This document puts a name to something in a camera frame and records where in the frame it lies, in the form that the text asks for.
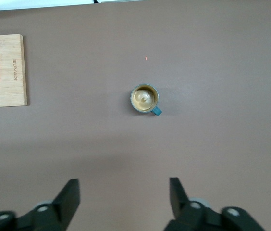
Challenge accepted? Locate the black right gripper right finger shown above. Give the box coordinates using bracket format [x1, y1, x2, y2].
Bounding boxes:
[161, 177, 267, 231]

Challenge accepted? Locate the bamboo cutting board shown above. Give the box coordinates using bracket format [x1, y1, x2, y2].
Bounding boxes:
[0, 34, 27, 109]

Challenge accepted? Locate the teal mug with tan inside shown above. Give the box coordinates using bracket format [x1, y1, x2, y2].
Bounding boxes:
[130, 83, 162, 117]

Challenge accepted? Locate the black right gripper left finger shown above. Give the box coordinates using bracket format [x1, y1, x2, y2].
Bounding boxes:
[0, 178, 81, 231]

